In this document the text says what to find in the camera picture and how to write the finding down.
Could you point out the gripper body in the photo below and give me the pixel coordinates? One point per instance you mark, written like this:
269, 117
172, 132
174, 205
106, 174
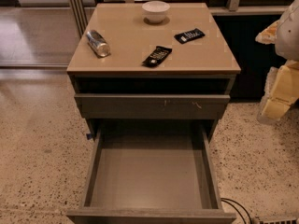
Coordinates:
289, 34

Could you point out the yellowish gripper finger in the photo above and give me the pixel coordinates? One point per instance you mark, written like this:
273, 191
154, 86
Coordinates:
271, 111
268, 35

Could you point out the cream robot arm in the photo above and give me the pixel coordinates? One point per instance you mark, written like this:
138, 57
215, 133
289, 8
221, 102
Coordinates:
287, 41

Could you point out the grey drawer cabinet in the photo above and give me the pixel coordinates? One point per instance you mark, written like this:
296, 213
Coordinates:
204, 66

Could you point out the open grey middle drawer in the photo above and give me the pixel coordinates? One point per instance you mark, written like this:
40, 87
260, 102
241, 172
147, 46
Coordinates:
151, 172

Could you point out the closed grey top drawer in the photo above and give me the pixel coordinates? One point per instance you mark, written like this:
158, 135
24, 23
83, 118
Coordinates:
151, 106

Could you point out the floor power strip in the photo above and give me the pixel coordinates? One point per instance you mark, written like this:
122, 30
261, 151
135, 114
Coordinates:
275, 220

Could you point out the white ceramic bowl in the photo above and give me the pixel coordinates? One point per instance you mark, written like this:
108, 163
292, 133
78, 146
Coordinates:
155, 11

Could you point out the silver metal can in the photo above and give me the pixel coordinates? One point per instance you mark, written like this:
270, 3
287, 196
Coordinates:
98, 43

